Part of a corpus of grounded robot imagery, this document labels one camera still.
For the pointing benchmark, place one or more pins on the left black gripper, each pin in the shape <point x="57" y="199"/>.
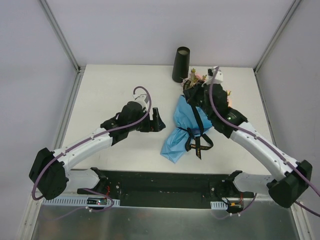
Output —
<point x="149" y="122"/>

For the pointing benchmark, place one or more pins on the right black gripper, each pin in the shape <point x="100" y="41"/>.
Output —
<point x="197" y="90"/>

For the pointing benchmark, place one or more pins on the pink orange flower bunch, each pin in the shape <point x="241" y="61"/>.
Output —
<point x="193" y="79"/>

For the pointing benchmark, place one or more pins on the blue wrapping paper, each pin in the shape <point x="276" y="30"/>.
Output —
<point x="174" y="146"/>

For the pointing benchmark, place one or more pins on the black gold-lettered ribbon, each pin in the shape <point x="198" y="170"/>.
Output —
<point x="194" y="140"/>

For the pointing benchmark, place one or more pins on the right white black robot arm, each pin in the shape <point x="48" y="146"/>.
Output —
<point x="288" y="178"/>

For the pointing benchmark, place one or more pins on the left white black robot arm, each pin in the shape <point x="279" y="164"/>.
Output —
<point x="52" y="171"/>

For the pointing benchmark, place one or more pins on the black tapered vase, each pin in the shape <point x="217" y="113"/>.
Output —
<point x="181" y="64"/>

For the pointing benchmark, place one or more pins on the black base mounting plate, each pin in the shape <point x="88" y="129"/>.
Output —
<point x="167" y="190"/>

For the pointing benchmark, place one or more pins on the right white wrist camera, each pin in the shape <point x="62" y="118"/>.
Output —
<point x="214" y="75"/>

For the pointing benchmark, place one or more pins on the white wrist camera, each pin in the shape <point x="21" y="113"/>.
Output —
<point x="214" y="75"/>
<point x="142" y="99"/>

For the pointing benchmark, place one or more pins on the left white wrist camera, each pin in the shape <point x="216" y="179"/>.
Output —
<point x="142" y="99"/>

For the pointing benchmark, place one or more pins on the left aluminium frame post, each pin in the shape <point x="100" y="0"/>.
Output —
<point x="59" y="34"/>

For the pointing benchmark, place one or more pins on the aluminium frame post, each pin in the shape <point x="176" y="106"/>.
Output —
<point x="276" y="35"/>
<point x="59" y="34"/>

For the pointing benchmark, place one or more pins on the right white cable duct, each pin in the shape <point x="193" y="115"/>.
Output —
<point x="218" y="205"/>

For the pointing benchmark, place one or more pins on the white cable duct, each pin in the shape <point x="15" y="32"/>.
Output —
<point x="218" y="205"/>
<point x="82" y="201"/>

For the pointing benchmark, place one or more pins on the left white cable duct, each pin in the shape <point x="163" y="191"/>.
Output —
<point x="82" y="201"/>

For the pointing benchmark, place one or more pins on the right aluminium frame post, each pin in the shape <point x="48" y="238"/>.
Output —
<point x="276" y="35"/>

